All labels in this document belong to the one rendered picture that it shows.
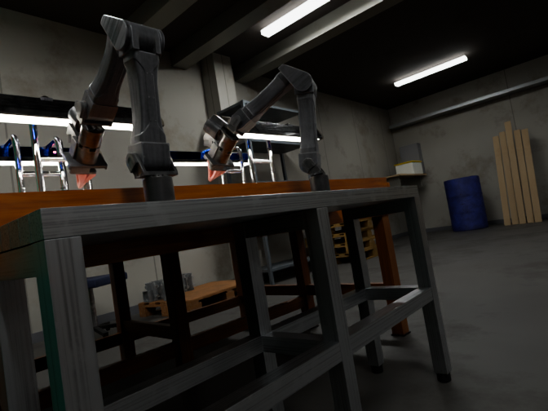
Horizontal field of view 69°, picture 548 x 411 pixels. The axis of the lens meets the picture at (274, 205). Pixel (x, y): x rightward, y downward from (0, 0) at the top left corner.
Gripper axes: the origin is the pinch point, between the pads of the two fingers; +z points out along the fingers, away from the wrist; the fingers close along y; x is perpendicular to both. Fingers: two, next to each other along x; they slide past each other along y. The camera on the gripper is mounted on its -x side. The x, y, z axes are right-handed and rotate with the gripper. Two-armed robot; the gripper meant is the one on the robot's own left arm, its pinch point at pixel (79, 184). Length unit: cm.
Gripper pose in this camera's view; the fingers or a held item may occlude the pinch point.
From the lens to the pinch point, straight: 127.5
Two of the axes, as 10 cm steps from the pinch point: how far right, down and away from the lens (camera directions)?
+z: -4.2, 7.6, 5.0
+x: 5.8, 6.5, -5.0
